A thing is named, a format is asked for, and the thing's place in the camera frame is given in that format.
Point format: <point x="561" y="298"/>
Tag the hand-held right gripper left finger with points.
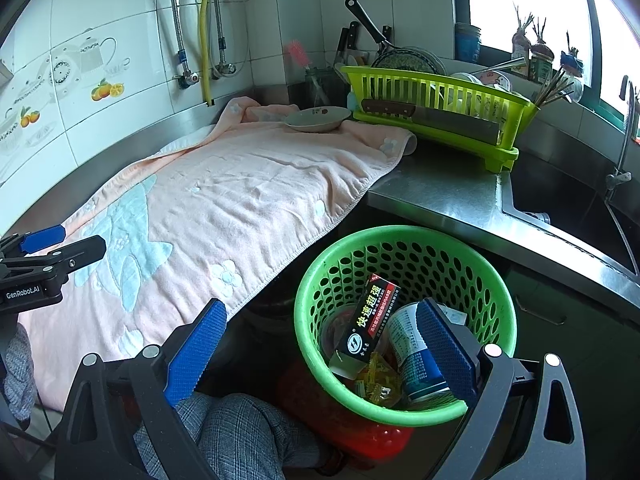
<point x="195" y="355"/>

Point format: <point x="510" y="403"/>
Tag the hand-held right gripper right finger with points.
<point x="445" y="355"/>

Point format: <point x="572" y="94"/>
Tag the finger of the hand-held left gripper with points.
<point x="42" y="240"/>
<point x="80" y="255"/>

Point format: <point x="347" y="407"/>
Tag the blue white can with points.
<point x="415" y="355"/>

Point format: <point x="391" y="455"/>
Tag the yellow wrapper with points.
<point x="377" y="382"/>

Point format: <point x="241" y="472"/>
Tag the black box red label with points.
<point x="367" y="320"/>

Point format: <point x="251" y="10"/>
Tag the red printed paper cup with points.
<point x="335" y="332"/>

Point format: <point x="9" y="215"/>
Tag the green plastic basket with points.
<point x="320" y="280"/>

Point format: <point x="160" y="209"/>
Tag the person's left hand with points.
<point x="17" y="365"/>

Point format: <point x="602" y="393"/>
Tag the person's leg grey pants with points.
<point x="240" y="435"/>

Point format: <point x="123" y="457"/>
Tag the red bucket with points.
<point x="340" y="430"/>

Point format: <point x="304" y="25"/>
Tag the pink blanket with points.
<point x="225" y="200"/>

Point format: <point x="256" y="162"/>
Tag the steel sink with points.
<point x="560" y="200"/>

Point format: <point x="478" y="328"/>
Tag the metal water pipes with valve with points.
<point x="182" y="65"/>

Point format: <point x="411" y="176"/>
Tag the cleaver knife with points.
<point x="440" y="120"/>

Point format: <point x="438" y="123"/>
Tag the yellow pipe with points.
<point x="205" y="35"/>

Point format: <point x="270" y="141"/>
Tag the green dish rack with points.
<point x="440" y="95"/>

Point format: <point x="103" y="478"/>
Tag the metal faucet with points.
<point x="622" y="160"/>

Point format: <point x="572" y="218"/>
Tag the ceramic dish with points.
<point x="317" y="117"/>

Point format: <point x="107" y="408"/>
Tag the white bowl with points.
<point x="492" y="80"/>

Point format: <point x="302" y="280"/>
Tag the bundle of chopsticks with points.
<point x="552" y="87"/>

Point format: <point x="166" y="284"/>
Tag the dark utensil holder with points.
<point x="322" y="87"/>

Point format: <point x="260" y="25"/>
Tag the pink brush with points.
<point x="299" y="55"/>

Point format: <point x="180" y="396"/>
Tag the black frying pan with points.
<point x="400" y="55"/>

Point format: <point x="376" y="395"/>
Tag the jar with sprouted bulb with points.
<point x="572" y="67"/>
<point x="541" y="60"/>
<point x="521" y="40"/>

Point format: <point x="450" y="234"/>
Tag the blue jar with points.
<point x="467" y="42"/>

